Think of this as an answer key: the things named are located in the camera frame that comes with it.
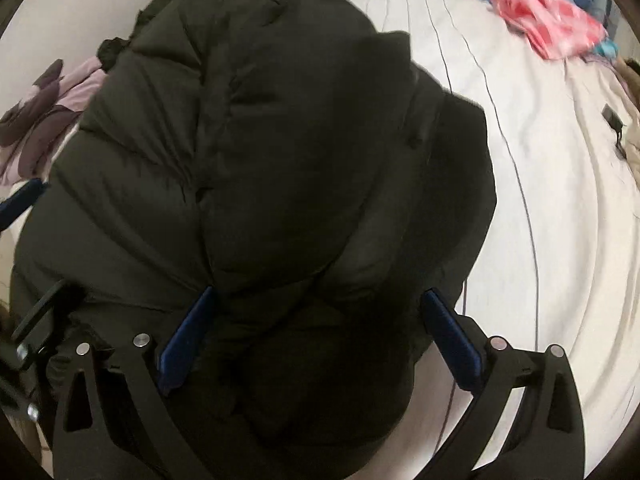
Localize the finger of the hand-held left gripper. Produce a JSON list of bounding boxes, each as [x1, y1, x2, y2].
[[10, 280, 86, 357], [0, 179, 49, 233]]

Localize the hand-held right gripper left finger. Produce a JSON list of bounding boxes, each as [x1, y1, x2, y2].
[[52, 286, 217, 480]]

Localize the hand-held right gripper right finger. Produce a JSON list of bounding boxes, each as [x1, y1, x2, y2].
[[420, 289, 586, 480]]

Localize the black puffer jacket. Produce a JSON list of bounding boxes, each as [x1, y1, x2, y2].
[[10, 0, 498, 480]]

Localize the white striped bed sheet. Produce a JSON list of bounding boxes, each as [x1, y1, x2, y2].
[[0, 0, 640, 476]]

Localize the dark cloth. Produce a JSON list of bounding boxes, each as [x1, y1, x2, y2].
[[97, 37, 133, 73]]

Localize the small black tag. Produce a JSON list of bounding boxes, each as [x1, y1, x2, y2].
[[601, 104, 626, 148]]

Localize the pink patterned cloth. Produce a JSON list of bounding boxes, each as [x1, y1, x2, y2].
[[489, 0, 608, 61]]

